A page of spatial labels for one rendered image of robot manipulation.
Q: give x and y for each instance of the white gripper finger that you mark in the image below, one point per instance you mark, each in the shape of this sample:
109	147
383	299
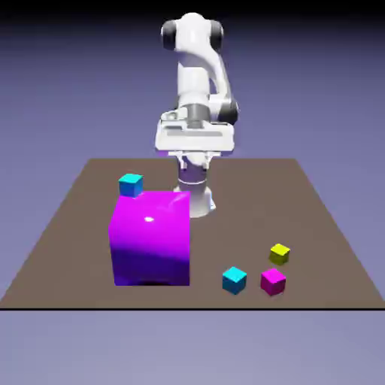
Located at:
182	161
206	161

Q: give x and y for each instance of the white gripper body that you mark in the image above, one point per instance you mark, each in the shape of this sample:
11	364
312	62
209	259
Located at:
195	139

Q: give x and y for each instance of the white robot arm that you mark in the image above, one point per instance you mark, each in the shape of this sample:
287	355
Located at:
195	48

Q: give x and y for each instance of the small cyan cube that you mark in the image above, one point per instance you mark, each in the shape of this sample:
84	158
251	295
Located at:
234	280
131	185

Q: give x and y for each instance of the small yellow cube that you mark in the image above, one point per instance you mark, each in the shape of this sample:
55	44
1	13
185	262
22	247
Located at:
279	254

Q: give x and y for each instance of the small magenta cube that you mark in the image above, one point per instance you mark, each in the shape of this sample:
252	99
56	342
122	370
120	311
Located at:
273	281

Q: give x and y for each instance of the large magenta box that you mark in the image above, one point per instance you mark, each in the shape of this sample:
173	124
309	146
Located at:
150	237

